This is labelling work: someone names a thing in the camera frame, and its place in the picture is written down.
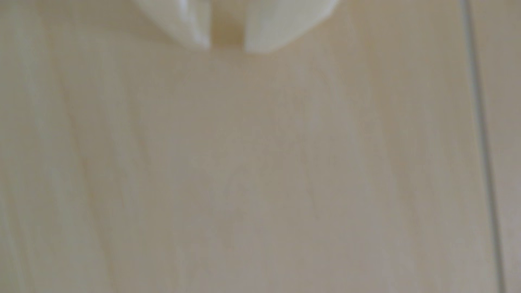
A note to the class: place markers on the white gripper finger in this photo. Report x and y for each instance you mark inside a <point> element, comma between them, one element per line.
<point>281,20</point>
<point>183,18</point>

